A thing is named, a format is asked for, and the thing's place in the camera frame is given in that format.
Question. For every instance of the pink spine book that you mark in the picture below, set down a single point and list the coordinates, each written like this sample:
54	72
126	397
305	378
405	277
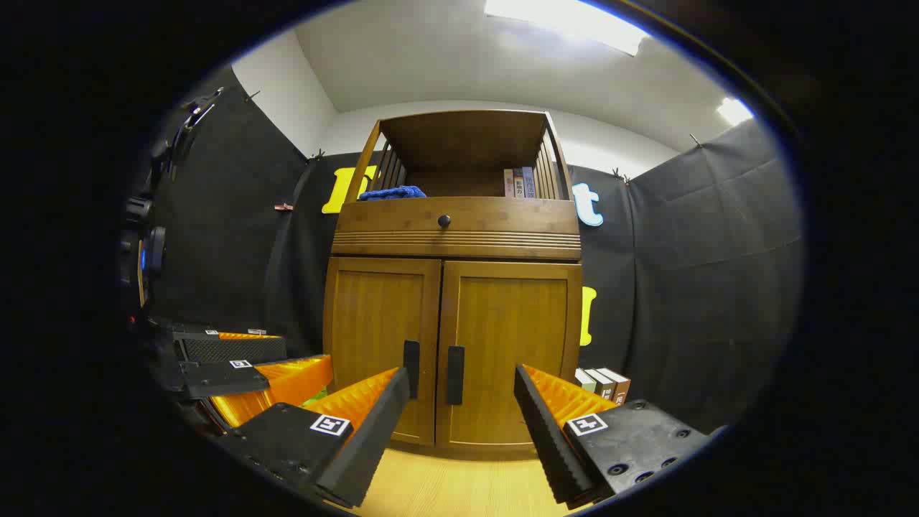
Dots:
509	184

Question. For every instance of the ceiling light panel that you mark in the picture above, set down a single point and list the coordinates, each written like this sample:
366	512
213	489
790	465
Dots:
734	111
567	21

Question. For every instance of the grey blue spine book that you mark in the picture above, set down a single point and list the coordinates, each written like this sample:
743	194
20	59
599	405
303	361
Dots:
529	183

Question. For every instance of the blue folded cloth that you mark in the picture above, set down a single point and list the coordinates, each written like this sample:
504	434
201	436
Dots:
391	193

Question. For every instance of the wooden double-door shoe cabinet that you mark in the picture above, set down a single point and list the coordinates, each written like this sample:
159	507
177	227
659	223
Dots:
467	136

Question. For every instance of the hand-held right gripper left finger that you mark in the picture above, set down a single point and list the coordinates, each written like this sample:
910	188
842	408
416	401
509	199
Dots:
373	445

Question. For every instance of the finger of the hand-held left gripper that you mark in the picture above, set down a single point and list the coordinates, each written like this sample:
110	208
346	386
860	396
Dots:
287	380
230	350

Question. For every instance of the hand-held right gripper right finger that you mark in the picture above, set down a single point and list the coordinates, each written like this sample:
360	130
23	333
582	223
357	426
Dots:
546	445

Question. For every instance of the brown box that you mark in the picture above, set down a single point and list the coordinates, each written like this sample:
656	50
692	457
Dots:
602	384
619	384

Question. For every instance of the wooden shoe cabinet door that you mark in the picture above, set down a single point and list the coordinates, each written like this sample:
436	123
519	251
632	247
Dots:
373	337
517	337

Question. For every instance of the dark spine book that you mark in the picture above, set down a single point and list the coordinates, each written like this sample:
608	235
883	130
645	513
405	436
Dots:
518	184

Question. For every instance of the white green box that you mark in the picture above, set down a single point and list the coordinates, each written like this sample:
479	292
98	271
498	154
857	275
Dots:
583	379

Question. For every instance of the black backdrop cloth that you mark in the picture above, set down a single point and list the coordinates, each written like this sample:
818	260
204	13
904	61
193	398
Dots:
682	273

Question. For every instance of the wooden drawer with black knob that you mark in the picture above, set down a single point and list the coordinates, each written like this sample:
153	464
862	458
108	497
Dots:
502	222

